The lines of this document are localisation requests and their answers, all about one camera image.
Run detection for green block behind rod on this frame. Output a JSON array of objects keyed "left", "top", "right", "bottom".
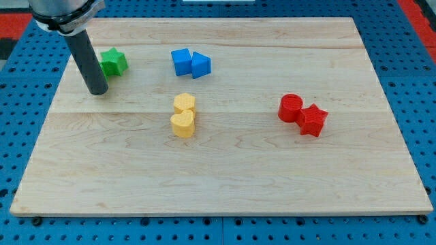
[{"left": 99, "top": 62, "right": 108, "bottom": 81}]

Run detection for blue cube block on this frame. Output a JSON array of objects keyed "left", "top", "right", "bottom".
[{"left": 171, "top": 48, "right": 192, "bottom": 76}]

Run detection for light wooden board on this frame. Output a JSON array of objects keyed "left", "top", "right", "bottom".
[{"left": 10, "top": 17, "right": 433, "bottom": 217}]

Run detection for green star block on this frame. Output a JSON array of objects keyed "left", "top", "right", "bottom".
[{"left": 101, "top": 48, "right": 129, "bottom": 76}]

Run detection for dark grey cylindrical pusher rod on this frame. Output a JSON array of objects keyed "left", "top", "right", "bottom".
[{"left": 64, "top": 30, "right": 108, "bottom": 95}]

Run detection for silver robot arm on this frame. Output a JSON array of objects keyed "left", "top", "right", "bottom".
[{"left": 29, "top": 0, "right": 106, "bottom": 36}]

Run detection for red star block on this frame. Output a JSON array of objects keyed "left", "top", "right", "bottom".
[{"left": 296, "top": 103, "right": 328, "bottom": 137}]

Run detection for yellow pentagon block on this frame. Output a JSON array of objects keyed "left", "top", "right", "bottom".
[{"left": 173, "top": 93, "right": 196, "bottom": 115}]

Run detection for red cylinder block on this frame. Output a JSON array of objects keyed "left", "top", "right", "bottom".
[{"left": 278, "top": 94, "right": 303, "bottom": 123}]

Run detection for yellow heart block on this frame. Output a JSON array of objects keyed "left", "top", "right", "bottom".
[{"left": 170, "top": 110, "right": 195, "bottom": 138}]

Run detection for blue triangle block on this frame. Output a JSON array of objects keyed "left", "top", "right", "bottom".
[{"left": 191, "top": 52, "right": 211, "bottom": 79}]

